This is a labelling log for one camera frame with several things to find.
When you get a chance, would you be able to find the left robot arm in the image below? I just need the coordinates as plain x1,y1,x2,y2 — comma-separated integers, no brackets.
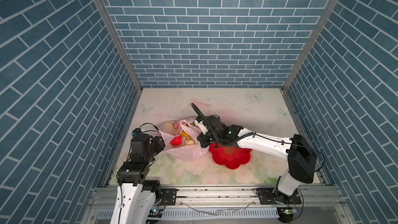
110,133,165,224

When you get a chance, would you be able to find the aluminium front rail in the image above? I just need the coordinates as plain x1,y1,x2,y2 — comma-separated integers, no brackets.
88,185,347,209

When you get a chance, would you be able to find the beige fake bun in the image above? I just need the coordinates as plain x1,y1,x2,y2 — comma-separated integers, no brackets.
185,139,195,146

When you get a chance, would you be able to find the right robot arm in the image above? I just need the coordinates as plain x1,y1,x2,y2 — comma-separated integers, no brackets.
194,116,317,202

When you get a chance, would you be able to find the pink plastic bag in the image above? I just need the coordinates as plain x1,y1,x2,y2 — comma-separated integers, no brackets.
160,117,208,162

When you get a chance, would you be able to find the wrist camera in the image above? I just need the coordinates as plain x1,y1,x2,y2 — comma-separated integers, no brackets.
194,120,208,134
132,128,142,138

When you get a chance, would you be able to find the red flower-shaped plate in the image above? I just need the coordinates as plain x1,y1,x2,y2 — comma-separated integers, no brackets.
209,144,252,170

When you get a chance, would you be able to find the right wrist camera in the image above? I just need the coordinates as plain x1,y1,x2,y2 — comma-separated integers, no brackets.
194,120,208,134

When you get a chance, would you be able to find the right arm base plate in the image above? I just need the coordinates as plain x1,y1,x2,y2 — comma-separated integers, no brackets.
255,188,302,205

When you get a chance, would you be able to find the yellow fake fruit in bag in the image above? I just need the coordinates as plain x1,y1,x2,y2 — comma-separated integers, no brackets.
159,121,176,134

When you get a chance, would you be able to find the yellow fake pepper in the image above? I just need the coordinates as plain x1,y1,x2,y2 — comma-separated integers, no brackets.
180,131,190,142

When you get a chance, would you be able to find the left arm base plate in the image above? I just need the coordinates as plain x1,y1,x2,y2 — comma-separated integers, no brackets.
154,188,177,206

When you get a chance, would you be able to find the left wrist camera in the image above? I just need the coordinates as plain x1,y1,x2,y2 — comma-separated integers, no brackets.
132,128,142,138

